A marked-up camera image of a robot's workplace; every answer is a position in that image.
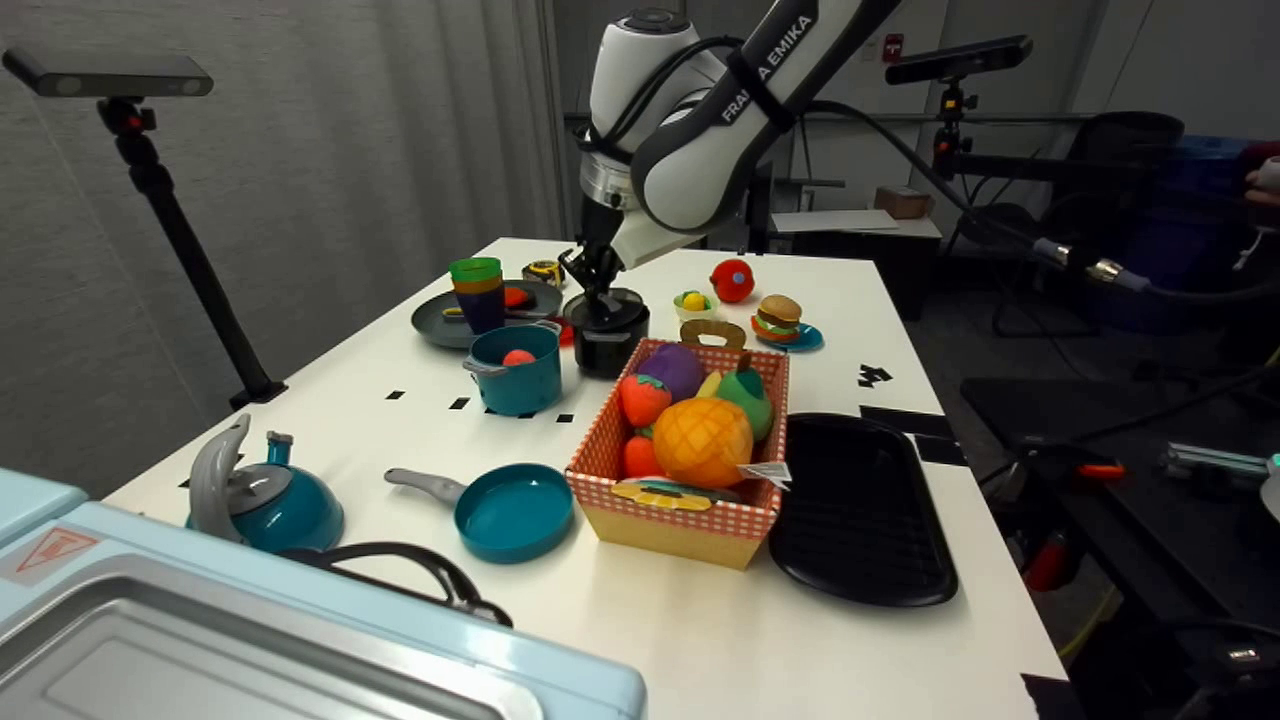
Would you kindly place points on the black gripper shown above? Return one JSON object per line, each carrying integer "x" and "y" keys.
{"x": 602, "y": 232}

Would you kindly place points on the glass pot lid dark rim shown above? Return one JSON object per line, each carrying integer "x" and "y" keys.
{"x": 602, "y": 317}

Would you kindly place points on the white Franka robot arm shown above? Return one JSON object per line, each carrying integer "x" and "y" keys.
{"x": 694, "y": 162}

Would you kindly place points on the teal blue toy pot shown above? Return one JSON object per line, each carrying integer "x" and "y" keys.
{"x": 512, "y": 387}

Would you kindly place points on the yellow toy piece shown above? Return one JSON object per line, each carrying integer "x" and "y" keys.
{"x": 543, "y": 268}

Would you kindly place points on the red flat toy piece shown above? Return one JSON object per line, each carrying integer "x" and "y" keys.
{"x": 565, "y": 332}

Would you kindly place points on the black cup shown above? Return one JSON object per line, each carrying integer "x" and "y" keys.
{"x": 611, "y": 352}

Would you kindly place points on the small red toy food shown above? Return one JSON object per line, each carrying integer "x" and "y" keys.
{"x": 516, "y": 357}

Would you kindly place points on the purple toy eggplant slice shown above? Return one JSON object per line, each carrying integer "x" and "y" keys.
{"x": 672, "y": 371}

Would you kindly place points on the orange plastic cup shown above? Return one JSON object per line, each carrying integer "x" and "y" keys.
{"x": 477, "y": 287}

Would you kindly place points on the green plastic cup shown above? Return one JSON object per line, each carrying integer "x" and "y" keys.
{"x": 477, "y": 268}

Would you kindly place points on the orange red toy fruit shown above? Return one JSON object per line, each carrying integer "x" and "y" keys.
{"x": 641, "y": 457}
{"x": 645, "y": 400}

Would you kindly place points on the small black tape piece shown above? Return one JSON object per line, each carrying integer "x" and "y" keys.
{"x": 460, "y": 400}
{"x": 562, "y": 418}

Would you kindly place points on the red toy tomato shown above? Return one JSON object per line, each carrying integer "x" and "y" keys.
{"x": 732, "y": 283}

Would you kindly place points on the grey round plate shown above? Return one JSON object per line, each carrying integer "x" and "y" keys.
{"x": 433, "y": 322}

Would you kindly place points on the toy burger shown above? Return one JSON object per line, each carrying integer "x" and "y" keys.
{"x": 778, "y": 322}

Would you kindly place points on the orange plush toy fruit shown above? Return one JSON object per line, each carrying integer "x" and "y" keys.
{"x": 700, "y": 443}

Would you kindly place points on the green toy pear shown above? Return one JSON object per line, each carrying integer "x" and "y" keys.
{"x": 749, "y": 405}

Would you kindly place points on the small teal toy plate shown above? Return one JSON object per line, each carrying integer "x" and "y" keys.
{"x": 810, "y": 339}

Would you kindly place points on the teal toy frying pan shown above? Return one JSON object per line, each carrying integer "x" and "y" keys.
{"x": 512, "y": 514}

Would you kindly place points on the red checkered cardboard basket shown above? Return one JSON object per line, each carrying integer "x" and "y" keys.
{"x": 672, "y": 527}

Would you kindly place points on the small brown cardboard box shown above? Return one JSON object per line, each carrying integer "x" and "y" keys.
{"x": 906, "y": 200}

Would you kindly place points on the grey backdrop curtain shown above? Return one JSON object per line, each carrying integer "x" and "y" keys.
{"x": 266, "y": 172}

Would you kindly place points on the black ridged grill tray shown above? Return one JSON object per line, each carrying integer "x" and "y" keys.
{"x": 861, "y": 514}

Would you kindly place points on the teal toy kettle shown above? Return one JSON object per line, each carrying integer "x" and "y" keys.
{"x": 287, "y": 514}

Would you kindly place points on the black boom with silver joint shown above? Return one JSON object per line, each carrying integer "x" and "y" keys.
{"x": 1053, "y": 249}

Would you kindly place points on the white sink basin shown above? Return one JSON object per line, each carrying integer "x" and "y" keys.
{"x": 266, "y": 627}

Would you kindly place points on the black office chair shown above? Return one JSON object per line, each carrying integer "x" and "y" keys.
{"x": 1121, "y": 172}

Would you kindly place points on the black table edge clamp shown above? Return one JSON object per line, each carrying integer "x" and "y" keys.
{"x": 1047, "y": 701}

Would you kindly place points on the blue plastic bin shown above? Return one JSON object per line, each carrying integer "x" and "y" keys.
{"x": 1207, "y": 200}

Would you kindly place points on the teal grey tool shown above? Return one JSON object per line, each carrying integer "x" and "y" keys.
{"x": 1220, "y": 462}

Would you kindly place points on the red wall alarm box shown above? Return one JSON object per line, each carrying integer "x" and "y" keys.
{"x": 893, "y": 51}

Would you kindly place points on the black camera tripod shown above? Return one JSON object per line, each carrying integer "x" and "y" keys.
{"x": 184, "y": 252}

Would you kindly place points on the black boom mounted camera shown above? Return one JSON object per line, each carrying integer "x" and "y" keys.
{"x": 963, "y": 58}

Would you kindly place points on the black stereo camera bar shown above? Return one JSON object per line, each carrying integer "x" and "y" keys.
{"x": 104, "y": 69}

